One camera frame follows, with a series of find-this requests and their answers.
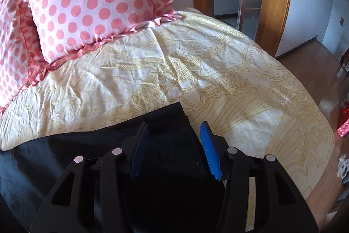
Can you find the black pants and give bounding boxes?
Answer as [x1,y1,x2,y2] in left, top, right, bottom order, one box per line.
[0,102,227,233]

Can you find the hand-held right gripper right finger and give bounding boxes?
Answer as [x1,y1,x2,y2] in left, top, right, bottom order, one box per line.
[200,122,319,233]

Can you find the grey fluffy slipper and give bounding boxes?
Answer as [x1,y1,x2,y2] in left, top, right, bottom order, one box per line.
[337,155,349,178]

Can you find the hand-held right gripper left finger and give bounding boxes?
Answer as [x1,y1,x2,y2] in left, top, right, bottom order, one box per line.
[29,122,150,233]

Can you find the yellow patterned bed sheet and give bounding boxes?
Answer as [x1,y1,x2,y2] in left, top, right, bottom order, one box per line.
[0,7,336,232]

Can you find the wooden door frame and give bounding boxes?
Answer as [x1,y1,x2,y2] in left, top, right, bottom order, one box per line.
[189,0,293,57]

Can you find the red slipper on floor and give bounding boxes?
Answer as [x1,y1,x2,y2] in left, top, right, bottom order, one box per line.
[337,105,349,138]

